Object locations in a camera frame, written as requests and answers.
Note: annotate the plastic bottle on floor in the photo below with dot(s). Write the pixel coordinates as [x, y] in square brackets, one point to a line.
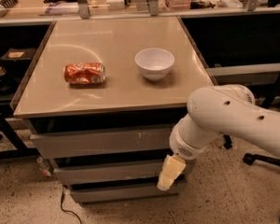
[44, 166]

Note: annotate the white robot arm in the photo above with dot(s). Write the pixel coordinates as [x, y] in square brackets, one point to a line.
[215, 111]

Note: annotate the grey middle drawer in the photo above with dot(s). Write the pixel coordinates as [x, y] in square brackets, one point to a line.
[109, 172]

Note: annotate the crushed orange soda can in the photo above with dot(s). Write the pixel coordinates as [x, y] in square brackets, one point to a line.
[84, 73]

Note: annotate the grey drawer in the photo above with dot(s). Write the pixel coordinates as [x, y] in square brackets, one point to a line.
[125, 192]
[109, 172]
[105, 141]

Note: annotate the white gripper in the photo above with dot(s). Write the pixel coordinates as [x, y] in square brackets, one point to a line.
[181, 146]

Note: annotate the black box with label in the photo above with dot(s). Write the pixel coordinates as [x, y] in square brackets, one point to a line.
[19, 54]

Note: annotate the grey drawer cabinet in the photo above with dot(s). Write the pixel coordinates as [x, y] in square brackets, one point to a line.
[126, 99]

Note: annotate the black office chair base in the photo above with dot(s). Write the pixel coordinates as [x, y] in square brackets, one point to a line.
[251, 158]

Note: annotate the grey top drawer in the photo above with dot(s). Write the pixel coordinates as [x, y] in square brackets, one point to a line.
[105, 141]

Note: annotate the grey bottom drawer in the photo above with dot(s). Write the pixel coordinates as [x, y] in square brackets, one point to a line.
[125, 192]

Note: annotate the white ceramic bowl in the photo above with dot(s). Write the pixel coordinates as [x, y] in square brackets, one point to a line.
[154, 64]

